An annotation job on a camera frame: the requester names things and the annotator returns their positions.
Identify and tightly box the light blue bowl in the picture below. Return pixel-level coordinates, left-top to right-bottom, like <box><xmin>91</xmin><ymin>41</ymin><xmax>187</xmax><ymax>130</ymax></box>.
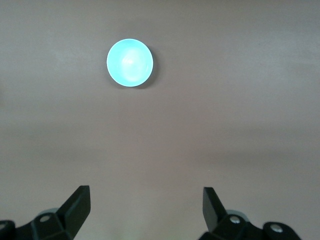
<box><xmin>106</xmin><ymin>38</ymin><xmax>154</xmax><ymax>88</ymax></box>

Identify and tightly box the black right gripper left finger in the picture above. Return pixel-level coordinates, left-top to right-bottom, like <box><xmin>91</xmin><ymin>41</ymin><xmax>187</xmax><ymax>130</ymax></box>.
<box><xmin>14</xmin><ymin>185</ymin><xmax>91</xmax><ymax>240</ymax></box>

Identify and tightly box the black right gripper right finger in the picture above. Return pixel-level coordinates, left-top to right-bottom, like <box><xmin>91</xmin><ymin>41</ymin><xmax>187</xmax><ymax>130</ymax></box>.
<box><xmin>198</xmin><ymin>186</ymin><xmax>266</xmax><ymax>240</ymax></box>

